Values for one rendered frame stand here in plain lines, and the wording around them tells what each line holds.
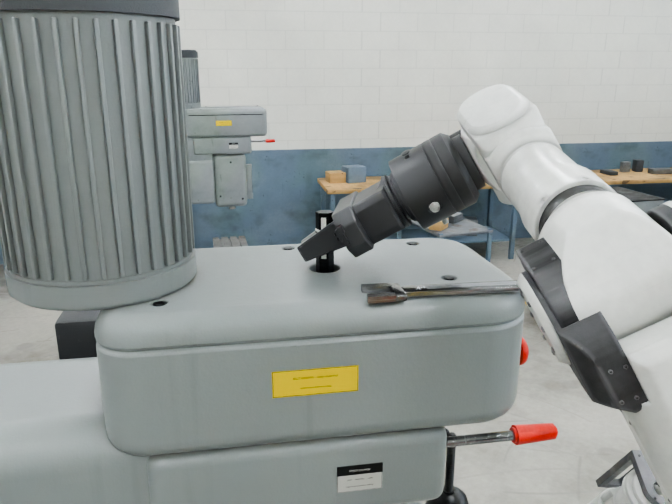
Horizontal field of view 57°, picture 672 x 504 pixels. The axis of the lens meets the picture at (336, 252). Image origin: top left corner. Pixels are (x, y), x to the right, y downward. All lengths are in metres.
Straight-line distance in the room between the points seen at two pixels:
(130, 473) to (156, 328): 0.18
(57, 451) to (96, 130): 0.33
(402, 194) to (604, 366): 0.30
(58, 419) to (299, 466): 0.26
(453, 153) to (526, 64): 7.36
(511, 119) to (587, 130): 7.87
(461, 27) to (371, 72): 1.16
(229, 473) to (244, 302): 0.19
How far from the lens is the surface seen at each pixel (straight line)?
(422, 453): 0.74
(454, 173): 0.67
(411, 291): 0.65
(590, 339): 0.46
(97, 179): 0.63
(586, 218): 0.49
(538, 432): 0.80
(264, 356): 0.64
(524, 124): 0.62
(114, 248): 0.64
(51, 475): 0.74
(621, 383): 0.47
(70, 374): 0.84
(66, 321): 1.11
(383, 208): 0.68
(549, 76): 8.17
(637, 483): 0.82
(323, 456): 0.72
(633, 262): 0.48
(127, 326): 0.63
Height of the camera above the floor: 2.12
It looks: 17 degrees down
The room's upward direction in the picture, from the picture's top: straight up
